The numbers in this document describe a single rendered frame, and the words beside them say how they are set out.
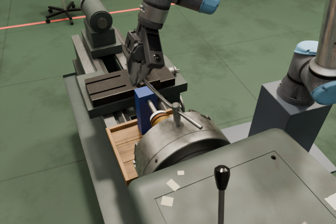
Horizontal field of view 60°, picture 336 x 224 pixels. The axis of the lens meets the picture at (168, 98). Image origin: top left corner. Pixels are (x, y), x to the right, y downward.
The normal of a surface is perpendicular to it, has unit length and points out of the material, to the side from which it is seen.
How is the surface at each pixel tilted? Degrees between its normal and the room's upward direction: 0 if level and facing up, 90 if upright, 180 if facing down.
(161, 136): 27
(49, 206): 0
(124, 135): 0
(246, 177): 0
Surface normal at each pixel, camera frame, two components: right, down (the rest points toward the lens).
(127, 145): 0.00, -0.76
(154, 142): -0.57, -0.42
